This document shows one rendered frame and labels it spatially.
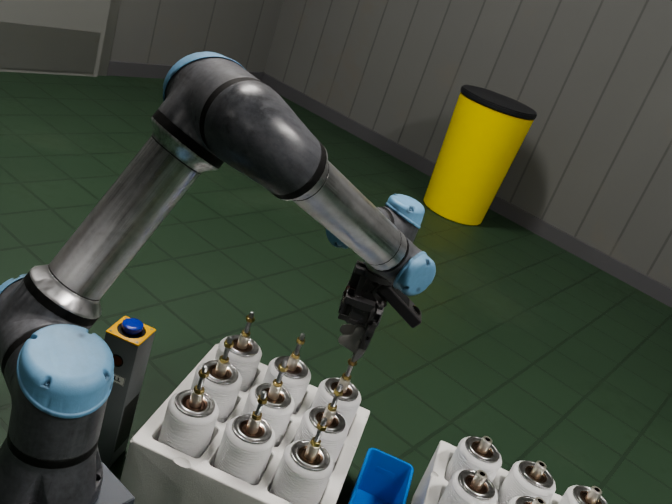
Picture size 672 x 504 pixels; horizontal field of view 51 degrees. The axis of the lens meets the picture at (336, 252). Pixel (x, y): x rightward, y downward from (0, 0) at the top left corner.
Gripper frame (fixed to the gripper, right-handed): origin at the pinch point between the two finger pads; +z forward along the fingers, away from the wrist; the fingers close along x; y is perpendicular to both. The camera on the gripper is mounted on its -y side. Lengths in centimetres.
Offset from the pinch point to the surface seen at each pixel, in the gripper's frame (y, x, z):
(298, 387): 9.6, 2.0, 11.0
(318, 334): 5, -61, 35
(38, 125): 139, -151, 35
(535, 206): -93, -239, 22
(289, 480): 7.1, 27.4, 12.6
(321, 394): 4.6, 2.7, 10.3
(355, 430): -5.1, 2.5, 16.6
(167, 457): 29.2, 26.8, 16.7
